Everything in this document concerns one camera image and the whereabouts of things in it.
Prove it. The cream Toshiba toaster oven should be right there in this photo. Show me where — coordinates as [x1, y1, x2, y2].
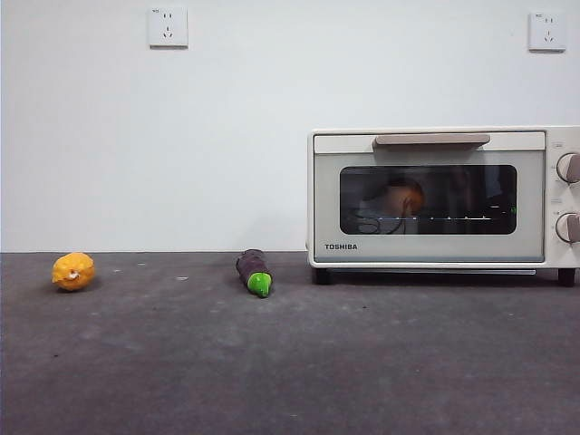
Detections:
[307, 125, 580, 286]

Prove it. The purple toy eggplant green stem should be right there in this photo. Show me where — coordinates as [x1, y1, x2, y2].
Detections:
[235, 248, 276, 299]

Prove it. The white wall socket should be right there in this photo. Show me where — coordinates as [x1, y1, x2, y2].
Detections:
[527, 11, 567, 53]
[149, 5, 189, 50]

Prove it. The metal wire oven rack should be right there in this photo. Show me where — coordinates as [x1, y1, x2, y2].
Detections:
[355, 212, 495, 224]

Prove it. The yellow bumpy toy fruit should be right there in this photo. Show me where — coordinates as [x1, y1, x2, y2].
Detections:
[51, 252, 97, 293]

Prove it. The brown potato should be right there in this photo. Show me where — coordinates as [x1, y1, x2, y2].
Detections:
[382, 178, 428, 215]

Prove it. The oven door with tan handle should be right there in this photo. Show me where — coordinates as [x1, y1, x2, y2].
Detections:
[313, 130, 547, 265]

